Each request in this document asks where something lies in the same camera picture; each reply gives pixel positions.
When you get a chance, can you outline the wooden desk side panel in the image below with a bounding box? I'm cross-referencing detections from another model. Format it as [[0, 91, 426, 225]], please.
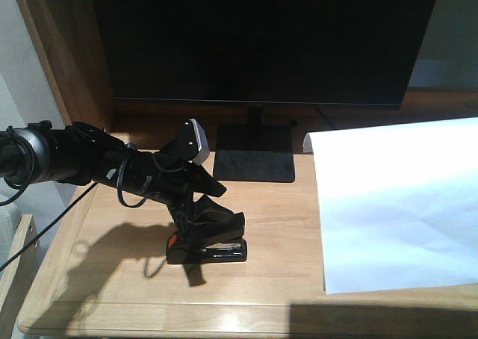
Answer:
[[16, 0, 115, 130]]

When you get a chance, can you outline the white paper sheet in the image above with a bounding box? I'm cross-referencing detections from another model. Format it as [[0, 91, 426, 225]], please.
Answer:
[[303, 118, 477, 294]]

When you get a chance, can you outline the black computer monitor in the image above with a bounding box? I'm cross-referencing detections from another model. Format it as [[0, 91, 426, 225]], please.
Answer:
[[93, 0, 436, 107]]

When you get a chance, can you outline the black monitor stand base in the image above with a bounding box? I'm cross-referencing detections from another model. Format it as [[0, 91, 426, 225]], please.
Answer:
[[213, 105, 295, 183]]

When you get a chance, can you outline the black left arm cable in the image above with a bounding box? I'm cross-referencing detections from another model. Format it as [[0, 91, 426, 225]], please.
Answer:
[[0, 125, 98, 273]]

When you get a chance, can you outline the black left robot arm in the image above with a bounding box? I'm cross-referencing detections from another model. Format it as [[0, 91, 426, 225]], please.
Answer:
[[1, 119, 235, 248]]

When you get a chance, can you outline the black monitor cable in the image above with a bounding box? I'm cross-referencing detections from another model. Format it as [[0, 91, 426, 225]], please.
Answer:
[[315, 108, 337, 129]]

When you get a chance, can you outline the wooden side furniture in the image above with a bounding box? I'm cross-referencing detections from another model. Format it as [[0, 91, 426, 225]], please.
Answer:
[[1, 214, 37, 314]]

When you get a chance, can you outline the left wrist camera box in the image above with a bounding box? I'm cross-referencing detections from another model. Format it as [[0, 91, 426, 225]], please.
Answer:
[[161, 118, 210, 166]]

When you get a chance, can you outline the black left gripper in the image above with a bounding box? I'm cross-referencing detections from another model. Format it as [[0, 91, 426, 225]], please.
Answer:
[[93, 149, 226, 242]]

